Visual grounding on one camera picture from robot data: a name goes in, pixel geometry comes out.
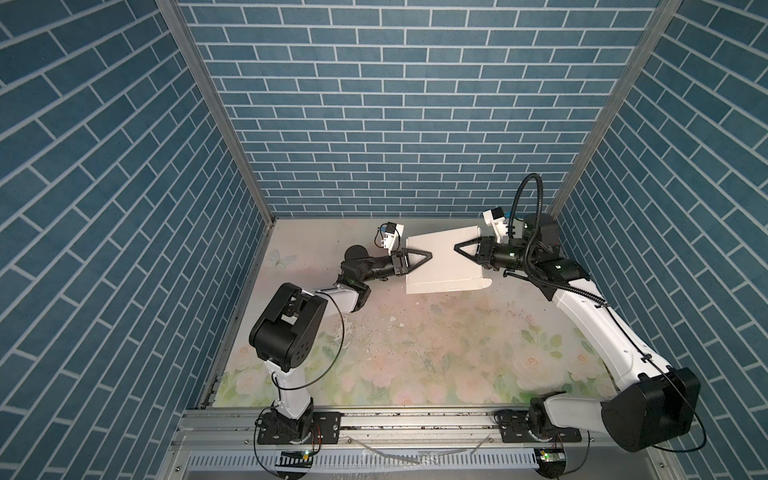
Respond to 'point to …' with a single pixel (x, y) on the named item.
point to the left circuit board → (295, 459)
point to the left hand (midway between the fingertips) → (427, 264)
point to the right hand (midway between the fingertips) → (454, 246)
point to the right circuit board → (551, 462)
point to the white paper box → (448, 269)
